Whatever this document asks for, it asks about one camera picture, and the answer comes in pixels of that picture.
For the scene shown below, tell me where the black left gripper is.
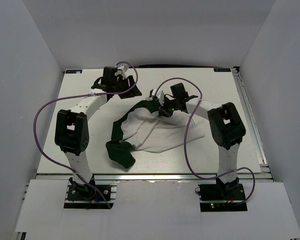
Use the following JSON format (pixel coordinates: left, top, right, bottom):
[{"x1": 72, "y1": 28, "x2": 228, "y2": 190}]
[{"x1": 112, "y1": 75, "x2": 142, "y2": 100}]

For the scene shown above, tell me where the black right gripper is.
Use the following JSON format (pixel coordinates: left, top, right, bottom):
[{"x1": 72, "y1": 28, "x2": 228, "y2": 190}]
[{"x1": 156, "y1": 96, "x2": 179, "y2": 118}]

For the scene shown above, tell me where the white green-sleeved t-shirt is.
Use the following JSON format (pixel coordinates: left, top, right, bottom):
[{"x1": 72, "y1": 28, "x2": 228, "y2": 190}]
[{"x1": 104, "y1": 97, "x2": 206, "y2": 171}]

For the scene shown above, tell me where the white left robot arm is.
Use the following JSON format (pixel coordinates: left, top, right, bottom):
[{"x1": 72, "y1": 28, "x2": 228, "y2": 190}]
[{"x1": 54, "y1": 61, "x2": 142, "y2": 200}]

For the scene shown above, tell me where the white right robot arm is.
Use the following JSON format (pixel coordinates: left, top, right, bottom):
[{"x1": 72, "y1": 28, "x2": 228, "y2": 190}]
[{"x1": 153, "y1": 83, "x2": 246, "y2": 200}]

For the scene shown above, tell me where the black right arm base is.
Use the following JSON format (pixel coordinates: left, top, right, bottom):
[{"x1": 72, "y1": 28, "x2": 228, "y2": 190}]
[{"x1": 195, "y1": 183, "x2": 248, "y2": 213}]

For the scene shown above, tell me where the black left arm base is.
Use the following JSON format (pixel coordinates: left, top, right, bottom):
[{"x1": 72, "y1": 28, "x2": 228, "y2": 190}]
[{"x1": 63, "y1": 177, "x2": 117, "y2": 210}]

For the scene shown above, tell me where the blue right corner label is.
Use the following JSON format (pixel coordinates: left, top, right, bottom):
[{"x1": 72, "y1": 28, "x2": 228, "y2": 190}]
[{"x1": 213, "y1": 68, "x2": 232, "y2": 73}]

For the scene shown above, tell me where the blue table corner label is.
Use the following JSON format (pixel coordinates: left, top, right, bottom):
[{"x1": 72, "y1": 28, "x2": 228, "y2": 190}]
[{"x1": 65, "y1": 69, "x2": 83, "y2": 74}]

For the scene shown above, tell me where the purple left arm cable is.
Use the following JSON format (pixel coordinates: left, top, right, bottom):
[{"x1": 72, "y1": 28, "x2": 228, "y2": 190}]
[{"x1": 33, "y1": 61, "x2": 140, "y2": 210}]

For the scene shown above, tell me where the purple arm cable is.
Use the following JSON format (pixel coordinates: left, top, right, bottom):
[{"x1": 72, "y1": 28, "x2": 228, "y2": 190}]
[
  {"x1": 154, "y1": 77, "x2": 256, "y2": 206},
  {"x1": 33, "y1": 61, "x2": 140, "y2": 210}
]

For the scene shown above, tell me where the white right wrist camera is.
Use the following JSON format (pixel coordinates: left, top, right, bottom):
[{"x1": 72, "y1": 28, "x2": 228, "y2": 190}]
[{"x1": 145, "y1": 89, "x2": 165, "y2": 106}]

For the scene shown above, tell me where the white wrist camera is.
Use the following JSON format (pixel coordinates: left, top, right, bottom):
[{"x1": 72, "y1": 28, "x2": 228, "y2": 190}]
[
  {"x1": 145, "y1": 89, "x2": 165, "y2": 106},
  {"x1": 114, "y1": 63, "x2": 130, "y2": 79}
]

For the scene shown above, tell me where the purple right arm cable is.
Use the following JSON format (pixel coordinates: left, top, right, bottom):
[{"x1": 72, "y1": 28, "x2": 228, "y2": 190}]
[{"x1": 154, "y1": 77, "x2": 256, "y2": 206}]

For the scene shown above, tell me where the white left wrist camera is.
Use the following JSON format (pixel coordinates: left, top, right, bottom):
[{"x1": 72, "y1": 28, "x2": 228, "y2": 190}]
[{"x1": 114, "y1": 63, "x2": 130, "y2": 79}]

